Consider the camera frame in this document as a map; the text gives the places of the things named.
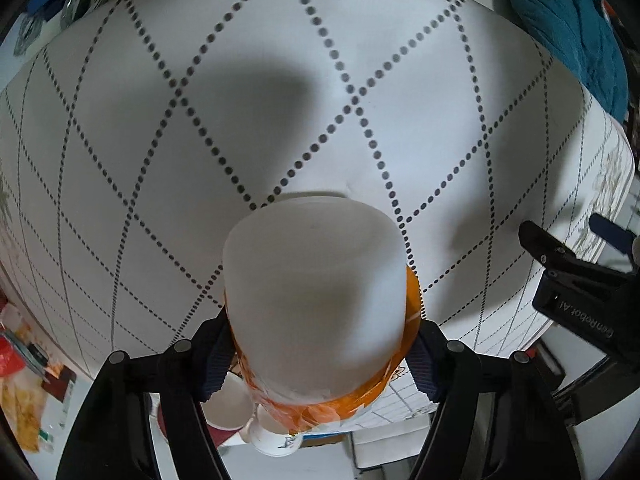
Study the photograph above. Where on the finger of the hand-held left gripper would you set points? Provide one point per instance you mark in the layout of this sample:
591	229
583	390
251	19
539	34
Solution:
612	232
550	247

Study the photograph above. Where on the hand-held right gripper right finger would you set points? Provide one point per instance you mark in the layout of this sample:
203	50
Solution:
425	366

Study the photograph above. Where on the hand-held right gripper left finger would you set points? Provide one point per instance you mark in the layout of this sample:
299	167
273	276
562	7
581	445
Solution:
216	360

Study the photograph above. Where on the white cup with orange band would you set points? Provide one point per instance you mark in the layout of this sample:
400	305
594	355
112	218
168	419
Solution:
320	305

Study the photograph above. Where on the white box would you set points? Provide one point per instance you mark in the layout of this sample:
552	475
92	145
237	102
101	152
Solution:
390	440

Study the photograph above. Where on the white printed mug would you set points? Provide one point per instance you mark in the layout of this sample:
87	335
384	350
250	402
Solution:
272	437

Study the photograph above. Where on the yellow snack bag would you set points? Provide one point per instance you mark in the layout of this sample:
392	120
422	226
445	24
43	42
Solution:
22	410

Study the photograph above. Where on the red plastic bag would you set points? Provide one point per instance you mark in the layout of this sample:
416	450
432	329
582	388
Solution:
9	357

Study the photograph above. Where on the teal blanket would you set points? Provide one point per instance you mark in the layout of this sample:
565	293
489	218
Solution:
565	25

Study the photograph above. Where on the white dotted tablecloth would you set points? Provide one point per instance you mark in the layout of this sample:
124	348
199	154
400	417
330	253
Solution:
225	125

